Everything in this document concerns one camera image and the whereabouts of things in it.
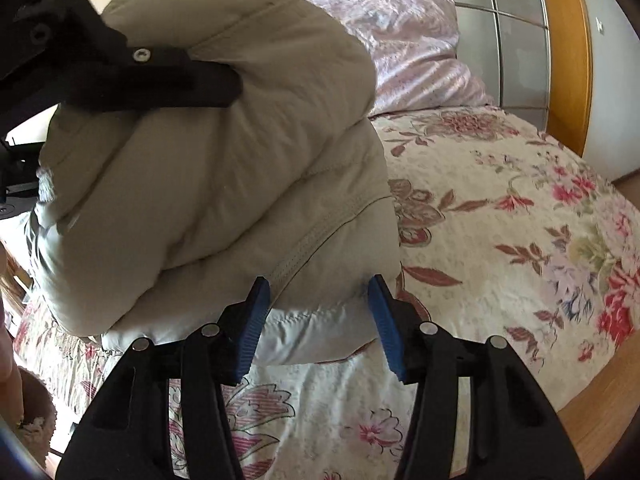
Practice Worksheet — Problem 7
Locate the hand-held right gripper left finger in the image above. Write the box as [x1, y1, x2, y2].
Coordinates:
[56, 276, 272, 480]

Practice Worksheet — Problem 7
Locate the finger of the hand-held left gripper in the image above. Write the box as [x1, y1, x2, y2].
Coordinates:
[57, 20, 244, 114]
[0, 137, 46, 218]

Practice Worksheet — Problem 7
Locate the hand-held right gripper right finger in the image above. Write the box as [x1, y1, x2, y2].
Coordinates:
[367, 274, 586, 480]

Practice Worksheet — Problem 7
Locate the white puffer jacket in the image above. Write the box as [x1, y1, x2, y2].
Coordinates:
[25, 0, 403, 363]

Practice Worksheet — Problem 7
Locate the floral bed sheet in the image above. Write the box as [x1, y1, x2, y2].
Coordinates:
[12, 107, 640, 480]

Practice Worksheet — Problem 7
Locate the person's beige fleece coat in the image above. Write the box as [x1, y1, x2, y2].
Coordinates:
[15, 367, 58, 468]

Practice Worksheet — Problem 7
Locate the pink floral pillow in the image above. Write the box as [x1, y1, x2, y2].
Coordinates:
[302, 0, 496, 116]

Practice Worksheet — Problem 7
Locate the wooden framed frosted glass panel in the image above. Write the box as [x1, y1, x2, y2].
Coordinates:
[420, 0, 593, 158]

